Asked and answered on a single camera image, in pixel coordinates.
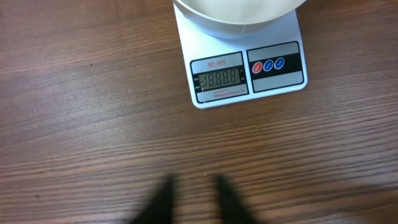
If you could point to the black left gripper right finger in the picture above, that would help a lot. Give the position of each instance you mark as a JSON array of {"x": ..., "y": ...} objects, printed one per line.
[{"x": 232, "y": 210}]

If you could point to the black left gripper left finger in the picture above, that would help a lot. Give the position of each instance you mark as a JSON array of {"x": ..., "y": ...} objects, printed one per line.
[{"x": 160, "y": 209}]

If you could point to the white digital kitchen scale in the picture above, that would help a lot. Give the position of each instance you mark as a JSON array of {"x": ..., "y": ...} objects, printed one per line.
[{"x": 223, "y": 71}]

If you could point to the white round bowl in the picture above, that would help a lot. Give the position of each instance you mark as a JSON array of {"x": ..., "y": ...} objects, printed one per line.
[{"x": 232, "y": 18}]

